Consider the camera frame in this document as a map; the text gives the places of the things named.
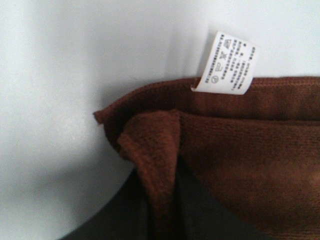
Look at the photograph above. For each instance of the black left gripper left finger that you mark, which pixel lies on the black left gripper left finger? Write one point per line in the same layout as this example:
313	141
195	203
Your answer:
125	217

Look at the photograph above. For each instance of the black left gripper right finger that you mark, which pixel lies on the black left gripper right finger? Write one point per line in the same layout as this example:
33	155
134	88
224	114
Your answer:
199	215

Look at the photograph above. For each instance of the brown towel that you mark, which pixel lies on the brown towel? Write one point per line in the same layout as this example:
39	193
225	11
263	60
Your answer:
257	153

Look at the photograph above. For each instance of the white care label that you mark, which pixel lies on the white care label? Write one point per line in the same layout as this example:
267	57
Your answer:
230	66

